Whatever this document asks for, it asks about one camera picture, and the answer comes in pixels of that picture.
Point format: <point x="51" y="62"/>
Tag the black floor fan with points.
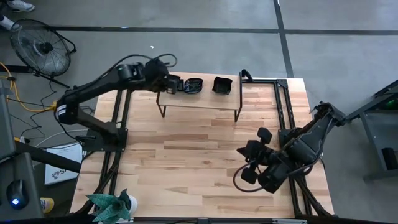
<point x="40" y="48"/>

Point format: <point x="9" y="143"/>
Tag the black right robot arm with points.
<point x="308" y="143"/>

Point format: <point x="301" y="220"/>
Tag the green plant in white pot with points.
<point x="109" y="207"/>

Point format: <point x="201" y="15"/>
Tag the white printed cardboard box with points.
<point x="62" y="168"/>

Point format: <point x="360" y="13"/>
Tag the person's foot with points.
<point x="20" y="5"/>
<point x="7" y="23"/>

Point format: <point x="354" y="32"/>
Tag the black computer mouse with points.
<point x="17" y="194"/>

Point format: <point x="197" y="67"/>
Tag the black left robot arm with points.
<point x="93" y="85"/>

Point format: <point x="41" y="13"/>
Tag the black metal table frame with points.
<point x="286" y="102"/>

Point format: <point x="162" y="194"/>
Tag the black metal bar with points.
<point x="46" y="157"/>

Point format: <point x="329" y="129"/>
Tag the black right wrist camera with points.
<point x="249" y="175"/>

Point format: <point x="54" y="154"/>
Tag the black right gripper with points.
<point x="259" y="149"/>

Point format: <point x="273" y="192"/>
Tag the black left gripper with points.
<point x="169" y="81"/>

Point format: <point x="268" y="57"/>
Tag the black leaf-shaped plate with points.
<point x="193" y="85"/>

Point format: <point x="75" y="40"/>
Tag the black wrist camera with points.
<point x="249" y="175"/>
<point x="170" y="90"/>

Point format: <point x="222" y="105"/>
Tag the black box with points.
<point x="390" y="158"/>

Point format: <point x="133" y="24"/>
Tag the grey metal stand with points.
<point x="376" y="137"/>

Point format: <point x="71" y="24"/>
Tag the wooden shelf with black legs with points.
<point x="202" y="99"/>

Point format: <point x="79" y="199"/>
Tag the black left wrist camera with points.
<point x="170" y="90"/>

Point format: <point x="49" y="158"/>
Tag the black deep square bowl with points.
<point x="222" y="85"/>

